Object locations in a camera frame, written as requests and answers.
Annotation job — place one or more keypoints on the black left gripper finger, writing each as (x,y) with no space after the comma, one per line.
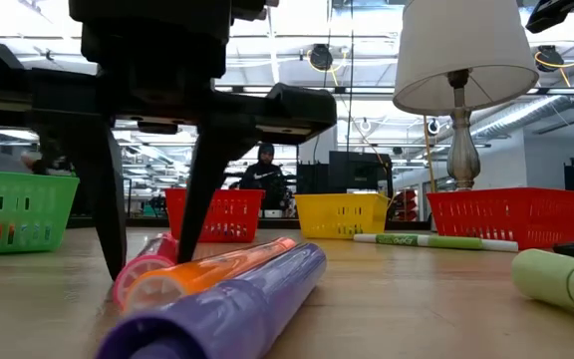
(207,179)
(97,189)

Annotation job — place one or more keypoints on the red plastic basket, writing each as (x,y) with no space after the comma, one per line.
(516,239)
(242,193)

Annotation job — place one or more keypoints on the green plastic basket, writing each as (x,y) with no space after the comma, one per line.
(58,219)

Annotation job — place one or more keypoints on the pink highlighter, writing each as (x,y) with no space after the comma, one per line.
(142,269)

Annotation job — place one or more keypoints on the orange highlighter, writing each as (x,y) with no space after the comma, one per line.
(207,274)

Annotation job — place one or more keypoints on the purple highlighter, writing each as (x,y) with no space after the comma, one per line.
(242,314)

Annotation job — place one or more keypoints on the green Expo marker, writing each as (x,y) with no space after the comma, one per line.
(441,243)

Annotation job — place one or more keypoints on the yellow-green highlighter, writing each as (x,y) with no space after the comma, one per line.
(556,279)

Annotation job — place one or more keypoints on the person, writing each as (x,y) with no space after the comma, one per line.
(264,174)

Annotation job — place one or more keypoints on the black equipment box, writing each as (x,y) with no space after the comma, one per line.
(312,179)

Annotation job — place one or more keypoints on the white shade table lamp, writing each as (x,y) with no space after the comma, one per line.
(456,50)

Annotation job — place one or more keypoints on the yellow plastic basket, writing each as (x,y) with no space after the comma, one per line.
(317,219)

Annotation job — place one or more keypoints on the black monitor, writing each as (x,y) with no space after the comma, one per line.
(362,172)

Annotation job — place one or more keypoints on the red storage bins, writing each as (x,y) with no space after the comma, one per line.
(406,199)

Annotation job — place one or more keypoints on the black table frame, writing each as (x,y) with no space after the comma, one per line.
(279,224)

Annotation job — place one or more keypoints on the silver ventilation duct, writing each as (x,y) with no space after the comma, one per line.
(526,117)

